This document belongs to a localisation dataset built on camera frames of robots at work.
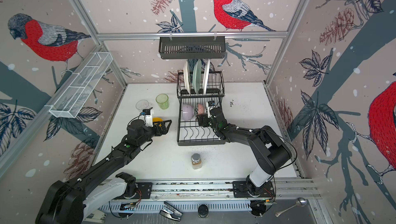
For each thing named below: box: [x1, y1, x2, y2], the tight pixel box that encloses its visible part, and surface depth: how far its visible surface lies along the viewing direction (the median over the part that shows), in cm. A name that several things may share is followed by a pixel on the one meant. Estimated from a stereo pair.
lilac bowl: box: [181, 103, 195, 121], surface depth 94 cm
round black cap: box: [197, 203, 209, 218], surface depth 62 cm
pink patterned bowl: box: [197, 103, 205, 116], surface depth 94 cm
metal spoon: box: [274, 197, 308, 218], surface depth 70 cm
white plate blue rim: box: [203, 58, 211, 95], surface depth 76 cm
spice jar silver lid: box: [191, 153, 203, 170], surface depth 76 cm
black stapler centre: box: [159, 200, 184, 222], surface depth 68 cm
